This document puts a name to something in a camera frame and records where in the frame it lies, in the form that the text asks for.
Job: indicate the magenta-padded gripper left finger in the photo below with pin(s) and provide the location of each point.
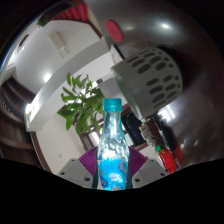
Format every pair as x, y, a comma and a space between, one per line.
75, 170

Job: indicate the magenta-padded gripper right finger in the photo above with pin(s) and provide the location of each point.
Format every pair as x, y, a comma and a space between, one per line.
148, 170

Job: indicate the clear blue-capped drink bottle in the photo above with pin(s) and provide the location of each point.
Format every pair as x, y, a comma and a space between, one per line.
112, 160

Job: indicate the red box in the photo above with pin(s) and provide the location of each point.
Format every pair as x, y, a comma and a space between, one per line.
171, 160

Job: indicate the dark-framed window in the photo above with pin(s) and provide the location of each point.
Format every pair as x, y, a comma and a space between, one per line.
88, 138

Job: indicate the brown box with white items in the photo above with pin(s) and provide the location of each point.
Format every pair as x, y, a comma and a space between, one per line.
150, 130

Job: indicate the leafy plant in white pot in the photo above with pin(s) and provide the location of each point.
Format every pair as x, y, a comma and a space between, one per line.
81, 106

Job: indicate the flat round red coaster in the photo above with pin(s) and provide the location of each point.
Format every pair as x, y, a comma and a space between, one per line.
114, 30

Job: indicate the red carpeted staircase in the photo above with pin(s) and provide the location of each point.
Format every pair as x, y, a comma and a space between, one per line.
71, 13

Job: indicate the white wall heater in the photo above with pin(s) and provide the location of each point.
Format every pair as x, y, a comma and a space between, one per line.
59, 42

